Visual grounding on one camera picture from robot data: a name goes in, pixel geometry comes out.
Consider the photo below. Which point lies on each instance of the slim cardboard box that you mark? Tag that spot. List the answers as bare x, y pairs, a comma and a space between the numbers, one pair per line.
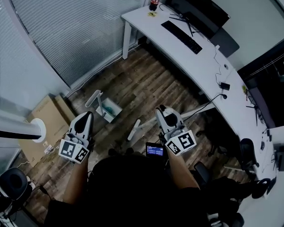
63, 107

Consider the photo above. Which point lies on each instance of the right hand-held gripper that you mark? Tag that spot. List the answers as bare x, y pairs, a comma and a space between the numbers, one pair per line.
179, 143

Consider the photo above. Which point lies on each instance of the black glossy display panel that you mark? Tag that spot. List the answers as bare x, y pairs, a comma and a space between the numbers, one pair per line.
269, 98

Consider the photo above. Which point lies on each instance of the black desk chair with armrests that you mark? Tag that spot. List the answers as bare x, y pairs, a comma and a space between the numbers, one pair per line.
248, 155

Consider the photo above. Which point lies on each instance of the black power adapter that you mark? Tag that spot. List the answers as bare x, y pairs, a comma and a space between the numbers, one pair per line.
225, 86

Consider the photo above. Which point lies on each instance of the small yellow packet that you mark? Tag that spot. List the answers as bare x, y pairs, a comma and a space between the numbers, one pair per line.
152, 14

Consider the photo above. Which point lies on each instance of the person's right forearm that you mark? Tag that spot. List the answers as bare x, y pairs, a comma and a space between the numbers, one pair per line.
182, 171

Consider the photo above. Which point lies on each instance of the large black desktop monitor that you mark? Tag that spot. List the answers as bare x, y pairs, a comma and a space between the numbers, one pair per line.
193, 3

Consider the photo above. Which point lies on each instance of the black power plug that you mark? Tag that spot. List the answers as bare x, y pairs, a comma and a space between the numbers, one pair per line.
223, 96

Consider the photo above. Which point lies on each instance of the person's torso in black shirt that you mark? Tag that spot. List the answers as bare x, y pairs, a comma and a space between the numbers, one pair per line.
132, 193

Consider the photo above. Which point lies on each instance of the person's right leg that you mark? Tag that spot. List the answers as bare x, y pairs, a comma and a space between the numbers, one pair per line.
130, 151

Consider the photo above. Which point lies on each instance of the small yellow green item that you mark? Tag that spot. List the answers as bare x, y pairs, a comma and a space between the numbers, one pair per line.
244, 89

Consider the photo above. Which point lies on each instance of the grey flat pad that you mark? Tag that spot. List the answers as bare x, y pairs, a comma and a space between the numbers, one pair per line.
226, 44

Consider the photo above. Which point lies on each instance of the white power strip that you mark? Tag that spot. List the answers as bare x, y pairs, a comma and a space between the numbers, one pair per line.
48, 149

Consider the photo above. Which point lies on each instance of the dark cola bottle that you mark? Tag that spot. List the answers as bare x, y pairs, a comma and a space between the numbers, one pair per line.
154, 2

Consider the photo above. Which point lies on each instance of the grey window blinds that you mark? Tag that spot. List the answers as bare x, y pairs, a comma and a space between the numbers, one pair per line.
73, 27

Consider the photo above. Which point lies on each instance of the black office chair with headrest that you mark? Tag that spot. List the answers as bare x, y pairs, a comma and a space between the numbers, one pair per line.
13, 182

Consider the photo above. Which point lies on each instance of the person's left forearm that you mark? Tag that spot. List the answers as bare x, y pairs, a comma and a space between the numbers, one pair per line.
75, 183

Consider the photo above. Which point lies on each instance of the black keyboard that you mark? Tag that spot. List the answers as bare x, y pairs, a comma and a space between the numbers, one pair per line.
182, 37

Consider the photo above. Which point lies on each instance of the small black screen device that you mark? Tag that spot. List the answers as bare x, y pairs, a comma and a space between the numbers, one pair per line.
155, 149

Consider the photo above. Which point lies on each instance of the blue trash piece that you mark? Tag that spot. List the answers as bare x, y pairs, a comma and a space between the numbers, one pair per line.
108, 107

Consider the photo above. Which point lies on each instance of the white curved desk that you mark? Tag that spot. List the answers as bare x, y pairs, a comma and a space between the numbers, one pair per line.
203, 67

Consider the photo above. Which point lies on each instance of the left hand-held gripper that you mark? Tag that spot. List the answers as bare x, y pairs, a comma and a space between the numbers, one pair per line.
72, 150

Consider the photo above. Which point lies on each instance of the large cardboard box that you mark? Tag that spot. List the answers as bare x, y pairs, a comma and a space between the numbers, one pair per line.
45, 122

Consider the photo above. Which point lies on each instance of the white pole with round base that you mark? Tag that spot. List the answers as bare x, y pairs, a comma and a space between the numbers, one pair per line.
14, 129

